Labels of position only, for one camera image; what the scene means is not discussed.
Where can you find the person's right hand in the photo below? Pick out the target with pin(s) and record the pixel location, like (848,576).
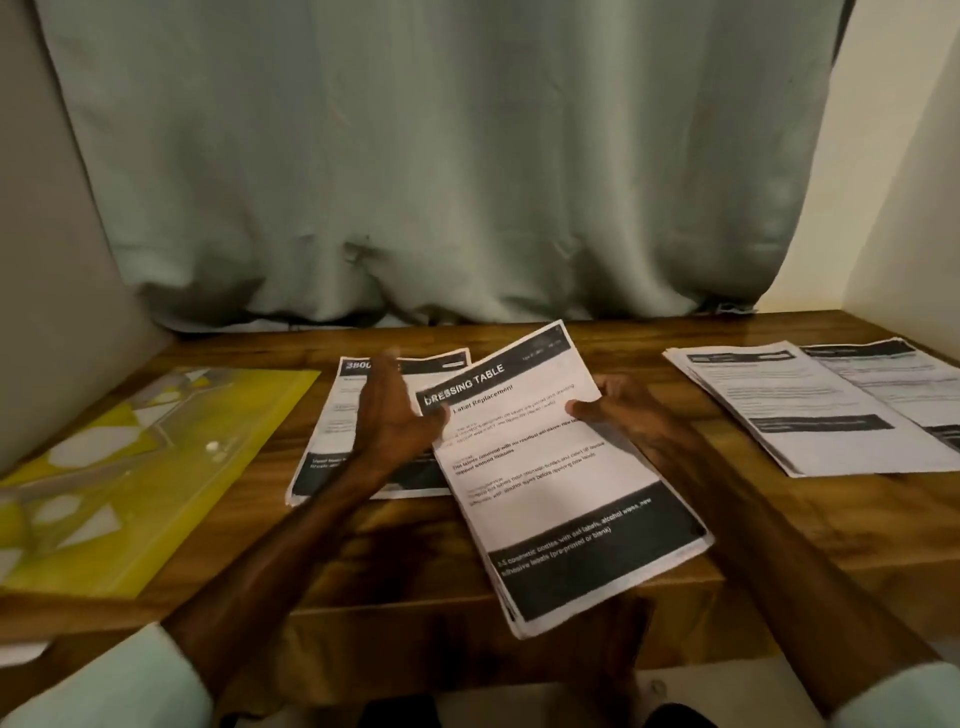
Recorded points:
(638,417)

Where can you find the person's left hand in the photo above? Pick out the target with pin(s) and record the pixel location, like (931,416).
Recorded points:
(387,428)

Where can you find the wash baby bottle paper stack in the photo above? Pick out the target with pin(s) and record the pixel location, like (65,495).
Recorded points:
(338,435)

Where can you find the yellow patterned folder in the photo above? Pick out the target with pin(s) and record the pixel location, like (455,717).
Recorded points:
(135,473)

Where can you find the person's right forearm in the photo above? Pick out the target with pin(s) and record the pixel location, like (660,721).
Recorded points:
(810,585)

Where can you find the person's left forearm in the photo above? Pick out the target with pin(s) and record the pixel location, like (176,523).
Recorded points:
(225,600)

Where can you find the person's left leg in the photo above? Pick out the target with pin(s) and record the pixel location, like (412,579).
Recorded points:
(402,713)

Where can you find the pale green curtain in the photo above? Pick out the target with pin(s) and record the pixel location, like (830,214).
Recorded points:
(450,150)

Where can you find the white paper tag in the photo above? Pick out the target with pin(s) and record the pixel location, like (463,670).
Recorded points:
(18,654)

